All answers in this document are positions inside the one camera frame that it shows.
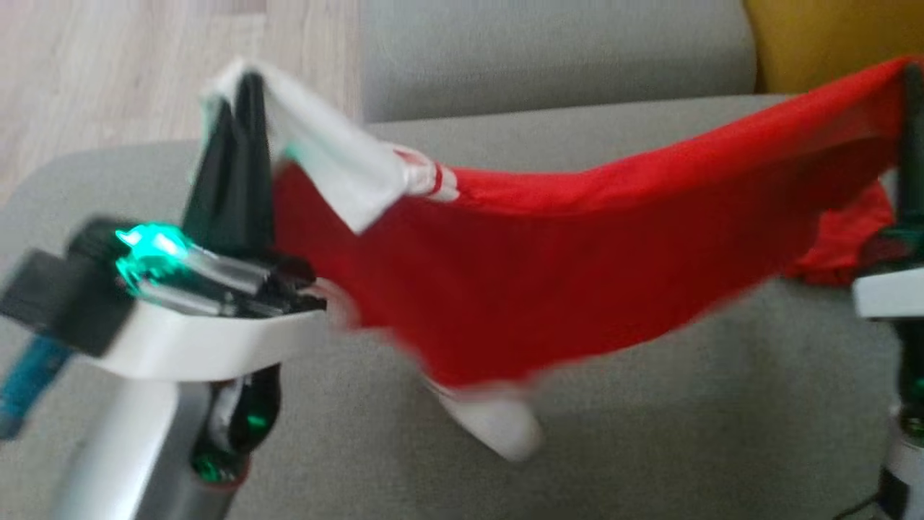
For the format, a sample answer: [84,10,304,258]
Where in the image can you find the red number 23 jersey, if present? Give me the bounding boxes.
[202,56,924,463]

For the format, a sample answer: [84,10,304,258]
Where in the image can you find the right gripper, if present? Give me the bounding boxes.
[851,61,924,320]

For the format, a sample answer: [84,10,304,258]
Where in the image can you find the red basketball shorts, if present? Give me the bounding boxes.
[785,181,897,287]

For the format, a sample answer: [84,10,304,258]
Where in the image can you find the small grey sofa cushion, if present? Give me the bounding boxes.
[359,0,757,124]

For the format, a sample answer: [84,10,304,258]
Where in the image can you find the large grey sofa seat cushion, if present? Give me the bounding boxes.
[0,94,924,520]

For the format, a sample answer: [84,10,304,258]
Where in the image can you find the yellow sofa backrest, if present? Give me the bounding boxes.
[744,0,924,95]

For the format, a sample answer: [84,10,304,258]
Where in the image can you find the blue left camera connector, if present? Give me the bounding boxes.
[0,334,74,443]

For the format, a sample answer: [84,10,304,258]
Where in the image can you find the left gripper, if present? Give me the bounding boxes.
[100,71,328,381]

